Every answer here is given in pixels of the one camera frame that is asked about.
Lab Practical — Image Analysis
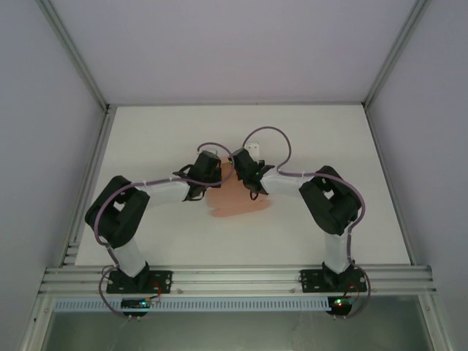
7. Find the pink paper box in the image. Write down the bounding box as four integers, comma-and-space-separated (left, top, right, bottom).
206, 162, 273, 219

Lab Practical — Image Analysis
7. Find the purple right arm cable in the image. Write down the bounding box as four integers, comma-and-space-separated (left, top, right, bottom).
243, 126, 371, 320

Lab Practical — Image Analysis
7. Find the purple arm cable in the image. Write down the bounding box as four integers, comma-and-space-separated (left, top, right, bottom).
94, 141, 224, 317
243, 126, 371, 320

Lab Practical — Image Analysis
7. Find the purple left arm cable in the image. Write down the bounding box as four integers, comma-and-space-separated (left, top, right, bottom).
94, 141, 224, 317

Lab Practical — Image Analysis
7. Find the wide aluminium mounting rail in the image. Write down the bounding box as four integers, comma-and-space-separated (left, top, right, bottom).
36, 263, 438, 298

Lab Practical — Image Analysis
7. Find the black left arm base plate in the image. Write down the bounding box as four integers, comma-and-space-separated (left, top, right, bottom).
105, 268, 173, 295

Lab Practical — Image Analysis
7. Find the aluminium side rail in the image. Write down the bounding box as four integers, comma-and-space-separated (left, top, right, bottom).
361, 104, 425, 266
60, 105, 118, 268

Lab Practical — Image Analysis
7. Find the red wire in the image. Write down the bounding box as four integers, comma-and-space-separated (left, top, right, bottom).
148, 280, 164, 304
343, 281, 361, 304

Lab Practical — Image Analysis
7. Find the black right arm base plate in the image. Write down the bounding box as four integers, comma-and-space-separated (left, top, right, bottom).
299, 268, 368, 293

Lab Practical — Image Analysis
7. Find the slotted grey cable duct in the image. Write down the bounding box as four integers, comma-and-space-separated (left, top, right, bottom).
53, 296, 330, 312

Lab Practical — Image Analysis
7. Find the aluminium frame post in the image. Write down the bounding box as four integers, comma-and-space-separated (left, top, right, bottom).
38, 0, 110, 110
363, 0, 429, 109

